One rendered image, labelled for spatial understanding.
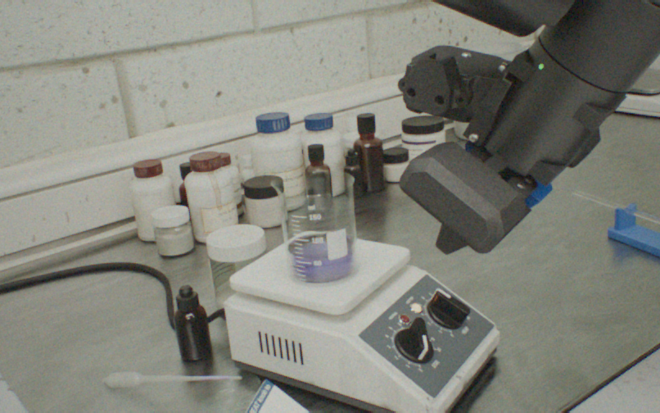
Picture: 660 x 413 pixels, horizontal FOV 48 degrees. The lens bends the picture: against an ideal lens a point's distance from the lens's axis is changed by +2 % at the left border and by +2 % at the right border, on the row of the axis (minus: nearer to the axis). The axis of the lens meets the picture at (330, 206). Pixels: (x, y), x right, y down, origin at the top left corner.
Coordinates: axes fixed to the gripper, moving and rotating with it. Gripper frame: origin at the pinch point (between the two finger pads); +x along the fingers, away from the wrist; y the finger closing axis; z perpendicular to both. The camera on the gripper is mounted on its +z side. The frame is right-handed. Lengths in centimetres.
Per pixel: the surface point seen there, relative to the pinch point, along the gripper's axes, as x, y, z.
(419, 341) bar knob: 11.9, -0.8, -2.6
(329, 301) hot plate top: 13.6, 0.8, 4.5
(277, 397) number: 19.0, 6.6, 2.5
